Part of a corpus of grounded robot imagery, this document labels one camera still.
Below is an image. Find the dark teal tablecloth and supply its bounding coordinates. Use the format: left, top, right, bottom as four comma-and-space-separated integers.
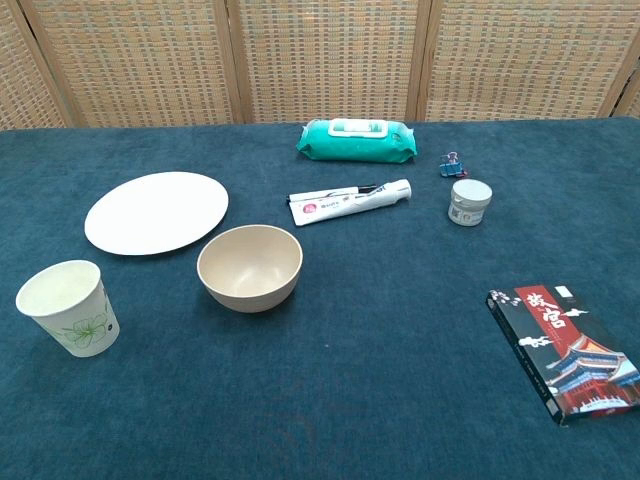
0, 115, 640, 480

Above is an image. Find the white toothpaste tube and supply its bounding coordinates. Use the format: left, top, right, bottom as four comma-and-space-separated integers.
288, 178, 414, 228

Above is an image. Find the blue binder clip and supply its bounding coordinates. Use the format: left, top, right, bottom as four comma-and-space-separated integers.
438, 151, 470, 180

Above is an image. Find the paper cup with green print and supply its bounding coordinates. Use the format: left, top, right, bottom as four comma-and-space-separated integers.
14, 259, 121, 359

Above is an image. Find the beige bowl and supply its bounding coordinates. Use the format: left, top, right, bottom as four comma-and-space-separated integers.
196, 224, 304, 315

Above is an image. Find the woven rattan screen panel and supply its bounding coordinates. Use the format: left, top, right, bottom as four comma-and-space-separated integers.
612, 47, 640, 119
18, 0, 251, 128
0, 0, 76, 132
227, 0, 432, 125
417, 0, 640, 122

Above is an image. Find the small white lidded jar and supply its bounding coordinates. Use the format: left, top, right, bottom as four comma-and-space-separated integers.
447, 178, 494, 229

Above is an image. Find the black red palace book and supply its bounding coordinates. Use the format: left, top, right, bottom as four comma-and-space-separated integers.
485, 284, 640, 428

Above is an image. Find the green wet wipes pack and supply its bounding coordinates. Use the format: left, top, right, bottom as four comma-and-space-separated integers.
294, 117, 419, 165

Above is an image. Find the white round plate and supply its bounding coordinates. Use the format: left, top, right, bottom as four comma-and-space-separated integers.
83, 171, 230, 257

